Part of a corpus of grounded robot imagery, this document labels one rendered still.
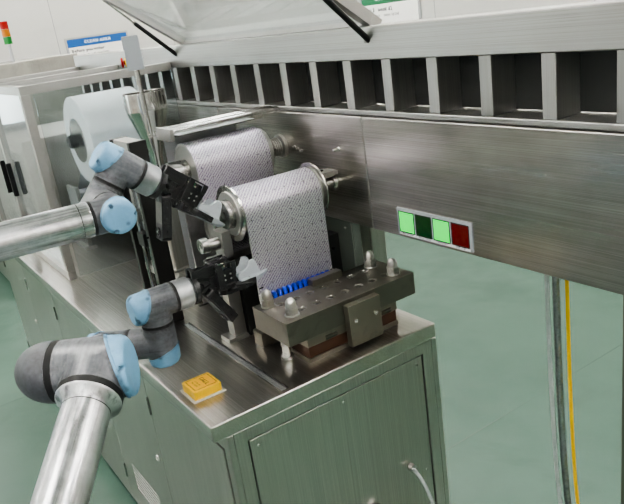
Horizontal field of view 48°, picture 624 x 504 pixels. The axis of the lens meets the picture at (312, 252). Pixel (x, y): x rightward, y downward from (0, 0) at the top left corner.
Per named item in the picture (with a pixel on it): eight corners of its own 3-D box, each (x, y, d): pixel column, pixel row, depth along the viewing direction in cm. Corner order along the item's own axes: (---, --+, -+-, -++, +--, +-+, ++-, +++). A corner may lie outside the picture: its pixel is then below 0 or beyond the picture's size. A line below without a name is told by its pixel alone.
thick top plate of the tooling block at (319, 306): (256, 328, 177) (252, 306, 175) (376, 279, 197) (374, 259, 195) (289, 347, 164) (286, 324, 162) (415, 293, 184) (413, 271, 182)
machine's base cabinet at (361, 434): (38, 383, 381) (-6, 234, 353) (148, 341, 413) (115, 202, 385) (282, 723, 179) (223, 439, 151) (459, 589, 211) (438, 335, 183)
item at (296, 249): (259, 300, 181) (247, 233, 175) (331, 272, 193) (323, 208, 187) (260, 301, 180) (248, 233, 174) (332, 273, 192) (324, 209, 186)
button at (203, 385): (183, 391, 166) (181, 382, 165) (209, 380, 169) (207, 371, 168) (195, 402, 160) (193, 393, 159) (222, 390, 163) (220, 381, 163)
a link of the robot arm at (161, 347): (142, 357, 173) (132, 317, 170) (186, 353, 172) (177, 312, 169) (132, 373, 166) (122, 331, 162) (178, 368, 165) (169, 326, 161)
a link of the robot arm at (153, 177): (137, 191, 159) (125, 187, 166) (154, 200, 162) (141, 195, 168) (152, 162, 160) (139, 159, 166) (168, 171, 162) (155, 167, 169)
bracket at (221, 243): (220, 339, 190) (199, 233, 180) (240, 331, 193) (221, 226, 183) (228, 345, 186) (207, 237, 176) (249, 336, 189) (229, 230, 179)
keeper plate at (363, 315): (348, 345, 174) (342, 305, 171) (378, 331, 179) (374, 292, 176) (354, 348, 172) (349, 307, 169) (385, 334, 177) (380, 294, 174)
